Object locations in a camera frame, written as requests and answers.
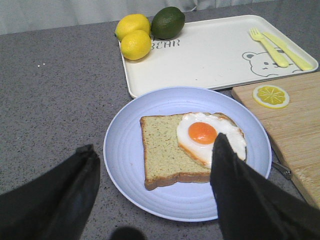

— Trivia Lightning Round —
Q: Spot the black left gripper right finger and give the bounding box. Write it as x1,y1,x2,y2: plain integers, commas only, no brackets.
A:
210,133,320,240

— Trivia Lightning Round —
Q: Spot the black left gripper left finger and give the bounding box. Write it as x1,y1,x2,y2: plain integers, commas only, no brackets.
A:
0,144,100,240

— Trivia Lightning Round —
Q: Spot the light blue round plate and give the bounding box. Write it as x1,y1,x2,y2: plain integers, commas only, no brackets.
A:
103,87,272,222

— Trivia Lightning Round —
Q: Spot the fake fried egg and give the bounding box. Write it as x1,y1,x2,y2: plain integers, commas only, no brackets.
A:
176,112,247,169

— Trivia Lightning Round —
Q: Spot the bread slice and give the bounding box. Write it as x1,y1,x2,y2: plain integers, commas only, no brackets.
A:
139,112,245,192

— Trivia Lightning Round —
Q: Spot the cream bear tray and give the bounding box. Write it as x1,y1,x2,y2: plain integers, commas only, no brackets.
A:
122,15,319,98

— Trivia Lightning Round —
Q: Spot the wooden cutting board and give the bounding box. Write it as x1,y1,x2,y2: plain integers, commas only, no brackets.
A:
231,72,320,208

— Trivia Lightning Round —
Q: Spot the fake lemon slice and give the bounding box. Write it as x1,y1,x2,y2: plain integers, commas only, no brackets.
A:
252,84,290,109

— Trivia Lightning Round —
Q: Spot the yellow plastic knife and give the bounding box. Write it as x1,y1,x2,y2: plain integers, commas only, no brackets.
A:
262,32,313,71

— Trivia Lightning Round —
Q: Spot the yellow plastic fork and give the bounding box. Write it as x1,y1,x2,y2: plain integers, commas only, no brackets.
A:
249,27,289,68

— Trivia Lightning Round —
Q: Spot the front yellow lemon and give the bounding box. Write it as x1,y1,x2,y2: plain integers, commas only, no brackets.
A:
120,30,152,61

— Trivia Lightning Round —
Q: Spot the yellow lemon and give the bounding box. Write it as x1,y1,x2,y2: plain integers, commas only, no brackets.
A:
120,30,152,61
114,13,151,42

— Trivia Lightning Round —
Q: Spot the grey white curtain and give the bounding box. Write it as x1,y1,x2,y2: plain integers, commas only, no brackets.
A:
0,0,264,36

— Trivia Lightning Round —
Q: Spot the rear yellow lemon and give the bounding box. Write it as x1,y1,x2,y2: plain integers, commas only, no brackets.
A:
114,13,151,42

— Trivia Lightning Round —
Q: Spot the green lime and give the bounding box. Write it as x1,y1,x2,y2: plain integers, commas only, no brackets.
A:
151,6,185,40

